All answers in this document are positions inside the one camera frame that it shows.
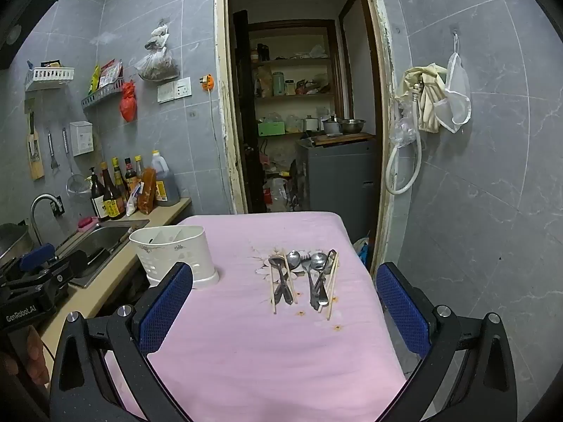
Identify white power cable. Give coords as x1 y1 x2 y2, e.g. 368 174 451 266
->
208 90 232 204

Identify grey cabinet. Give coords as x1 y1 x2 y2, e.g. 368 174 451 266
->
297 134 381 247

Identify yellow cap sauce bottle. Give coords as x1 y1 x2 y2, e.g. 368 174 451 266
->
112 157 129 205

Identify white plastic bag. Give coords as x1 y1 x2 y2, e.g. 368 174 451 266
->
264 178 291 212

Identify white plastic utensil holder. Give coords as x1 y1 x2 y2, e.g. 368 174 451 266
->
129 225 220 290

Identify pink floral tablecloth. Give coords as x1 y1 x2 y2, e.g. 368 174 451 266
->
103 211 407 422

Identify white seasoning packet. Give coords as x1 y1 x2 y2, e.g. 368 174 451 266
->
127 182 144 217

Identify white wall basket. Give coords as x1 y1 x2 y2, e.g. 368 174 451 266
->
25 67 75 92

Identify grey wall shelf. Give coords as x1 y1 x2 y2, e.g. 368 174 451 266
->
81 77 126 110

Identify large cooking oil jug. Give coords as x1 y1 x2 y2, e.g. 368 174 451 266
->
151 150 181 207

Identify small metal spoon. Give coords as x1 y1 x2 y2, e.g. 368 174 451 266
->
287 250 317 311

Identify clear bag of dried goods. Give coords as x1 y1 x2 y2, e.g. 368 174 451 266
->
134 20 180 82

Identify blue bag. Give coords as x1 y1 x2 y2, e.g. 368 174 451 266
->
354 237 372 269

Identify dark pump bottle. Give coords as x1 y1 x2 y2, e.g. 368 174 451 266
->
89 167 109 221

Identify white mesh bag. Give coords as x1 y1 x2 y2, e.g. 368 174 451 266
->
444 31 472 135

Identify green box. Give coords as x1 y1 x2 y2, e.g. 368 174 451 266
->
258 121 286 138

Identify white hose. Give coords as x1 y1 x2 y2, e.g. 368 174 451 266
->
386 81 423 195

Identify wooden knife holder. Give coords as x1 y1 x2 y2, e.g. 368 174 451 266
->
27 112 45 181

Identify dark metal pot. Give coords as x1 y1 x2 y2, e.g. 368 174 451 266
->
0 223 33 269

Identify metal peeler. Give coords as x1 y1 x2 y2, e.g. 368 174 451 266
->
48 129 60 170

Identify wooden cutting board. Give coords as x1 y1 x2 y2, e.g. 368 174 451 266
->
310 132 374 146

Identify metal faucet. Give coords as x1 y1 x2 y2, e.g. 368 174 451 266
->
30 193 64 247

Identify steel kitchen sink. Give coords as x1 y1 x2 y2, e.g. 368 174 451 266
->
55 220 150 288

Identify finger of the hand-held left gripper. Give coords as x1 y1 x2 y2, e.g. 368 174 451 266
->
18 243 57 273
44 250 89 286

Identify pantry shelf unit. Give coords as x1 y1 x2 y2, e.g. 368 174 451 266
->
248 20 341 141

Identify large dark sauce bottle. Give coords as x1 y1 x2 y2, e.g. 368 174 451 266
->
99 162 127 220

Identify cream door frame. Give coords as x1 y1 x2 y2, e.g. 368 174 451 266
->
214 0 397 273

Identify orange seasoning packet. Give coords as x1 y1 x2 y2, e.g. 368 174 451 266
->
138 168 157 215

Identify dark wooden door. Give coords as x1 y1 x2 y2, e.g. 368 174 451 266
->
232 9 269 214

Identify clear plastic bag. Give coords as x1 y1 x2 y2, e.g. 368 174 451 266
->
391 101 418 148

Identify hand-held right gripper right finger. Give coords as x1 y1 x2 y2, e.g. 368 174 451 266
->
376 262 517 422

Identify person's left hand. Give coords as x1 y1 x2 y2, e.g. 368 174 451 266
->
26 326 50 388

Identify red snack packet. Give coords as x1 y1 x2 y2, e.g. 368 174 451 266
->
99 59 123 89

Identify cream rubber gloves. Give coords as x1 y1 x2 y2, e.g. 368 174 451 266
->
398 64 451 133

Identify beige kitchen counter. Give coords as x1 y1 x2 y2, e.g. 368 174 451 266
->
39 197 192 361

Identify red plastic bag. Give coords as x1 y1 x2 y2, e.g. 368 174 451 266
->
120 80 137 123

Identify metal strainer ladle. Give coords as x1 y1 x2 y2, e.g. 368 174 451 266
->
62 127 85 194

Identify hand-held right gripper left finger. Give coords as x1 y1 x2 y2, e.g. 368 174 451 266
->
50 262 194 422

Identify white wall box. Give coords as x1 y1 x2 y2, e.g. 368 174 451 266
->
69 121 94 156

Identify red label sauce bottle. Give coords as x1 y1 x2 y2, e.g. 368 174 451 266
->
124 158 139 194

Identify black range hood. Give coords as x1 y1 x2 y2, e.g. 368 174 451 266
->
0 0 60 71

